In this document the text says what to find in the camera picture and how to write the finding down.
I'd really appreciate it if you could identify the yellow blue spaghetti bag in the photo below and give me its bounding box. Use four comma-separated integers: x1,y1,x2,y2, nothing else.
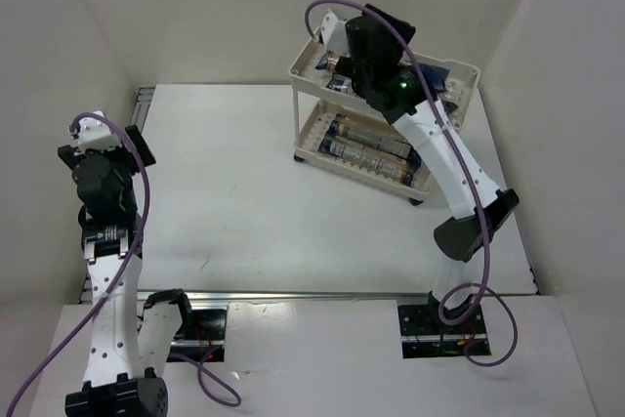
313,51,450,97

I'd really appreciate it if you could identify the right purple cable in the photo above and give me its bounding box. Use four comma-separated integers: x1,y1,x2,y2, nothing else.
305,0,519,367

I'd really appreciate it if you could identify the long yellow spaghetti bag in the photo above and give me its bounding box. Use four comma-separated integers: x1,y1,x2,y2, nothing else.
326,114,412,158

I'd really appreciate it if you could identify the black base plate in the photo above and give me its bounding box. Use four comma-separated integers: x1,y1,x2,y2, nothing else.
170,305,228,363
397,304,491,359

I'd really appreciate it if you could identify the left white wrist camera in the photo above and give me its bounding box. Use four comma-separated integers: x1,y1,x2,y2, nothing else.
69,110,121,153

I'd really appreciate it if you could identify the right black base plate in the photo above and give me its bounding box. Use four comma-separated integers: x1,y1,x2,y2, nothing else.
397,304,491,359

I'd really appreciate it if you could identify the white two-tier shelf cart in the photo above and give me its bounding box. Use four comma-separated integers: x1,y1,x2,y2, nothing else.
289,39,480,205

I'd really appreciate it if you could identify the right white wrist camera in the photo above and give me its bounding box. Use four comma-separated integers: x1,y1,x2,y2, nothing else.
320,9,351,58

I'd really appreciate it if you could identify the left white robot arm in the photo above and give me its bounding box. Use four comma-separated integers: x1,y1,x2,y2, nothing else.
58,114,190,416

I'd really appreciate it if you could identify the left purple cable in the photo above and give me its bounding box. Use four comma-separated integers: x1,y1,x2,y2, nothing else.
0,112,243,417

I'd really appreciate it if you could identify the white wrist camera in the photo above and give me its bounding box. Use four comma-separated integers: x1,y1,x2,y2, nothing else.
320,9,351,58
69,110,121,153

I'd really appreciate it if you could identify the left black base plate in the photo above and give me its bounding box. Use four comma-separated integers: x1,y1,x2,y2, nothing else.
170,305,228,363

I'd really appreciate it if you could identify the label-side blue spaghetti bag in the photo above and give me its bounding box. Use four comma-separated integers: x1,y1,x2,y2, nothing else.
317,137,421,186

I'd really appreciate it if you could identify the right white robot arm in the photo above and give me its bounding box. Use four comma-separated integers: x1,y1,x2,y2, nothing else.
346,5,519,325

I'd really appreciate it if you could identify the aluminium table frame rail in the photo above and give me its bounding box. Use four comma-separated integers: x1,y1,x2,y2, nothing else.
72,103,520,308

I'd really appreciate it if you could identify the purple cable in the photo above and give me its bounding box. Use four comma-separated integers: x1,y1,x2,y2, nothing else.
305,0,519,367
0,112,243,417

